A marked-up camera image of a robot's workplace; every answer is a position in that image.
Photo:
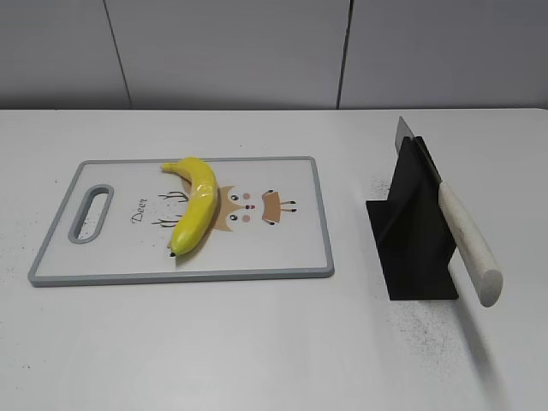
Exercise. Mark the yellow plastic banana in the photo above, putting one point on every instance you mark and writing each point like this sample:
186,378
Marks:
202,204

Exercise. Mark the white-handled kitchen knife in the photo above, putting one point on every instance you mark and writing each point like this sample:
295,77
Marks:
476,254

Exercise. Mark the black knife stand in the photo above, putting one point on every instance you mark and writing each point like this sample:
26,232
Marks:
412,237

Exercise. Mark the white grey-rimmed cutting board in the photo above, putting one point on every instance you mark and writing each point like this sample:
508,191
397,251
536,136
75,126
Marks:
116,220

